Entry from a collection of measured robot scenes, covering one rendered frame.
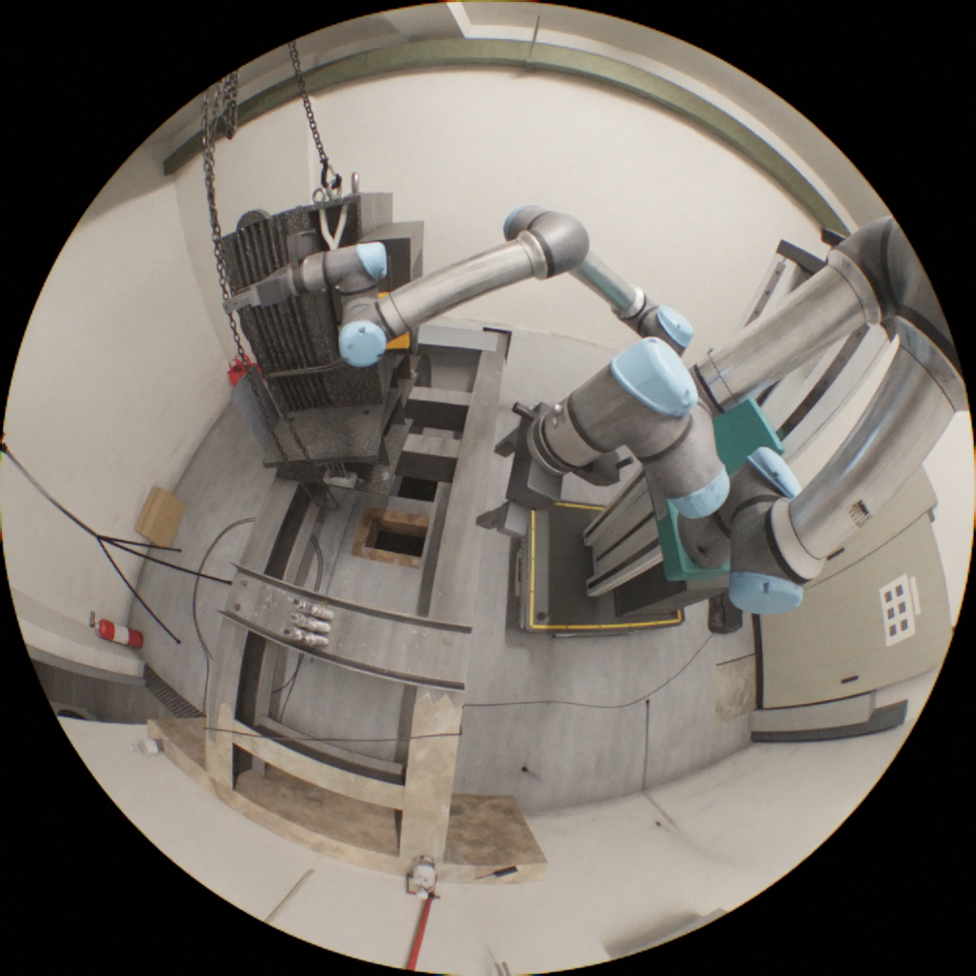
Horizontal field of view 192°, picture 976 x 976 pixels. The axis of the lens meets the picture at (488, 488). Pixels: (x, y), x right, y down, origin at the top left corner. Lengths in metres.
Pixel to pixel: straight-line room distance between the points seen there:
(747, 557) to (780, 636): 2.16
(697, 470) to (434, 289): 0.42
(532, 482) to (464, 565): 0.69
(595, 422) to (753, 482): 0.31
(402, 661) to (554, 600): 0.74
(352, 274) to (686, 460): 0.56
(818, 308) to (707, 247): 1.88
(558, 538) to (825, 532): 1.27
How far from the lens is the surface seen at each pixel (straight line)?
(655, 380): 0.24
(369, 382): 1.04
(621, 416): 0.26
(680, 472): 0.29
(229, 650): 1.25
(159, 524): 2.78
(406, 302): 0.47
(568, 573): 1.43
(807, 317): 0.39
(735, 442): 0.72
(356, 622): 0.98
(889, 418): 0.35
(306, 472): 1.29
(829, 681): 2.44
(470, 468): 1.16
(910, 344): 0.35
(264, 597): 1.16
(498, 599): 1.64
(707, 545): 0.59
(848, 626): 2.35
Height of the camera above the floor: 1.59
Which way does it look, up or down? 57 degrees down
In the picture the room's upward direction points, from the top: 12 degrees clockwise
